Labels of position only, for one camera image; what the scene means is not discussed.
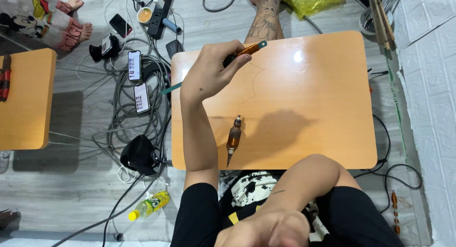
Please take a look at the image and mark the blue grey cylinder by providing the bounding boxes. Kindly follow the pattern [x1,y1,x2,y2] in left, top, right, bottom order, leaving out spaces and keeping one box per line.
[162,18,182,35]

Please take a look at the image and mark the yellow plastic bag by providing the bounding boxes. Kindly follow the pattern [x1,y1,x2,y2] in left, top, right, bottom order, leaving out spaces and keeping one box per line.
[284,0,345,20]

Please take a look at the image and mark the person's left hand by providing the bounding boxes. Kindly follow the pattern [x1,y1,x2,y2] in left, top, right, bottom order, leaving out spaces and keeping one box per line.
[180,40,252,106]

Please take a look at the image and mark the teal stick with copper coil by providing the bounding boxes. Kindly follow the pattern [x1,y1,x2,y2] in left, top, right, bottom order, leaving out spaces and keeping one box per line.
[162,41,268,95]

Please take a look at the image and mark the thin black cable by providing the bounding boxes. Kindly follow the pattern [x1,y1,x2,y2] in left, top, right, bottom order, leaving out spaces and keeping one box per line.
[353,113,423,215]

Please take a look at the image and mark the person's right hand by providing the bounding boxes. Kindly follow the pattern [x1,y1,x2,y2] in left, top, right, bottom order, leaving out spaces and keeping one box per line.
[214,210,311,247]

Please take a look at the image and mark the black camera device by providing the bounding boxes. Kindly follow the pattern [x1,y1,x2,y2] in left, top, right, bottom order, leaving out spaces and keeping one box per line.
[89,33,121,62]

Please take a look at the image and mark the metal cup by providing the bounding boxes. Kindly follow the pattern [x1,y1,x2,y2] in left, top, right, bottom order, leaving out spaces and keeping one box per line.
[359,7,394,36]

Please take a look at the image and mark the black cloth pouch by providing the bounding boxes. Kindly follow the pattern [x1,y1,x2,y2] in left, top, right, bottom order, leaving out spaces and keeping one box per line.
[120,135,159,176]

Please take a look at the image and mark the amber brown armature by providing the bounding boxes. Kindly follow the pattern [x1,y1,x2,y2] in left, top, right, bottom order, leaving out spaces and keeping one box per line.
[391,190,402,236]

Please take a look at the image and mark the smartphone with lit screen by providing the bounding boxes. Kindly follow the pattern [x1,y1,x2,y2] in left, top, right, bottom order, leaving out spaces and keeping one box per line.
[133,83,151,114]
[128,50,143,82]

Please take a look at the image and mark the cup with orange drink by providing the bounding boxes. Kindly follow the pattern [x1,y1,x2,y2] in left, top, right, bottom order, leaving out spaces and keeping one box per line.
[136,6,153,25]

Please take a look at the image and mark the copper wound motor armature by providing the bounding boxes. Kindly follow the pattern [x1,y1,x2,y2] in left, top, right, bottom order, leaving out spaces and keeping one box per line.
[226,115,245,168]

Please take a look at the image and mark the black power strip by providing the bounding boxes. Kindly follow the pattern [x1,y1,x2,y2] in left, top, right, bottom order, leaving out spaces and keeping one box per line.
[146,0,176,40]

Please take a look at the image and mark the thick black cable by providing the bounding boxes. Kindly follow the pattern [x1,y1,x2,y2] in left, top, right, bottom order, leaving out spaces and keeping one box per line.
[50,176,161,247]

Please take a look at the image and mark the bundle of wooden chopsticks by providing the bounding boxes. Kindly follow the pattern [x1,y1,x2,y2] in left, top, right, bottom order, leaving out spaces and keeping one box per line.
[368,0,397,51]

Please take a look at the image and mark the thin green strip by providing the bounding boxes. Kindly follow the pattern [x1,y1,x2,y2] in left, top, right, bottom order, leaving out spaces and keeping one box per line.
[386,49,408,164]

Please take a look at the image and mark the black smartphone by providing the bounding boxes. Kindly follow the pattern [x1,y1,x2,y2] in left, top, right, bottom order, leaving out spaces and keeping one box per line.
[109,14,133,38]

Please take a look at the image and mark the yellow green drink bottle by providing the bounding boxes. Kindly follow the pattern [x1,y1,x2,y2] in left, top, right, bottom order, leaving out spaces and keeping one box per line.
[128,191,170,221]

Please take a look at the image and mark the white black splattered shirt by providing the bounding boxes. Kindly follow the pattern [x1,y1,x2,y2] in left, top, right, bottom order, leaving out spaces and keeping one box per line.
[218,170,330,242]

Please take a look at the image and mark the orange side table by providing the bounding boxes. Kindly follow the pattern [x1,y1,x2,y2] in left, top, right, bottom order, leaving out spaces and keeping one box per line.
[0,48,57,151]

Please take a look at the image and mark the person's black shorts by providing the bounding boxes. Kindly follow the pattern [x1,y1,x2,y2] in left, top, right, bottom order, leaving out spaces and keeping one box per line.
[170,183,407,247]

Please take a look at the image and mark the grey cable loop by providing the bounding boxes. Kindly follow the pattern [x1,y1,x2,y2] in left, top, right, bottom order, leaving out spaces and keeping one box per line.
[202,0,238,13]

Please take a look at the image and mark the thin copper wire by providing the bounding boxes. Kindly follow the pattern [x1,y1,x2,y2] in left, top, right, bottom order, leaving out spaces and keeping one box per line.
[237,61,266,117]

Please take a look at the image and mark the bundle of grey cables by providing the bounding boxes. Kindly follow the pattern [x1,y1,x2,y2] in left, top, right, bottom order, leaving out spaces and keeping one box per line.
[57,0,186,185]

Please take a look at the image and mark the cartoon print trousers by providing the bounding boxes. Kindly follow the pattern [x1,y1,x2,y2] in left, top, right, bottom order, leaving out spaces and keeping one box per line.
[0,0,83,52]

